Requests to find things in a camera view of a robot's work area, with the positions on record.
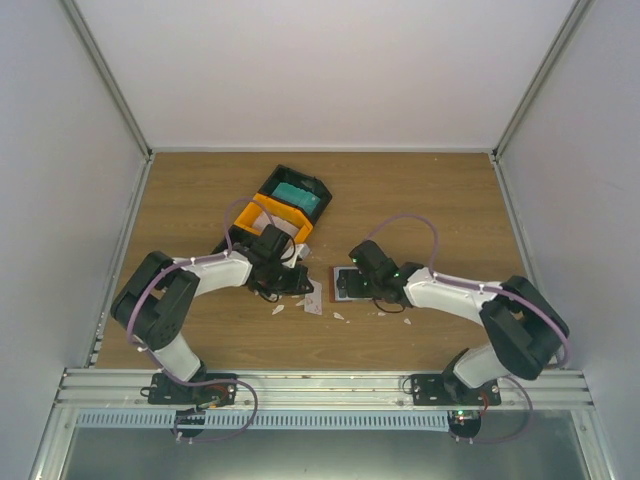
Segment orange bin white cards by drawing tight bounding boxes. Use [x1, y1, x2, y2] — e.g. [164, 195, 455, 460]
[234, 193, 313, 244]

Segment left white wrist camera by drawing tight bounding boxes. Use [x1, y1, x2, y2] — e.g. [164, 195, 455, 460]
[290, 243, 310, 262]

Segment black bin red cards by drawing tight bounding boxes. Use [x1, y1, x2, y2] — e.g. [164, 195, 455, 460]
[211, 236, 253, 255]

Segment black bin teal cards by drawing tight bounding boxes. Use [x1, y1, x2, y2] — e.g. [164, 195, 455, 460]
[258, 164, 333, 225]

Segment brown leather card holder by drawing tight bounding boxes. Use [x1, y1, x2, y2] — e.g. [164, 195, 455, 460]
[329, 266, 373, 303]

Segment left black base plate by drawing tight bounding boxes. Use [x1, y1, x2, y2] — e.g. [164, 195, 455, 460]
[140, 373, 238, 407]

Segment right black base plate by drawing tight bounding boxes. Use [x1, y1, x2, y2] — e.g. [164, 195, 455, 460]
[399, 373, 502, 407]

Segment teal card stack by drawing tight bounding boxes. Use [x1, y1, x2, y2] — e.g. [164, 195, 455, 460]
[272, 182, 320, 215]

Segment white card stack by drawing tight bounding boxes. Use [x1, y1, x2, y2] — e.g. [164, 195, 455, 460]
[250, 213, 299, 238]

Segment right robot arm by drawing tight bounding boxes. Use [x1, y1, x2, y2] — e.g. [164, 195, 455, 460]
[347, 240, 570, 405]

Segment grey slotted cable duct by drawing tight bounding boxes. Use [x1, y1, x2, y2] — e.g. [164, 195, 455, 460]
[76, 409, 449, 433]

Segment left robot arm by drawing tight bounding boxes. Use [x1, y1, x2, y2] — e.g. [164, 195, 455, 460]
[110, 224, 314, 404]

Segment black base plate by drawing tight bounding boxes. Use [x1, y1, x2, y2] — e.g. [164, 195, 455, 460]
[140, 373, 238, 407]
[399, 373, 502, 407]

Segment aluminium front rail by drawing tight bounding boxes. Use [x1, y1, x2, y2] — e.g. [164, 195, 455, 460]
[54, 369, 594, 411]

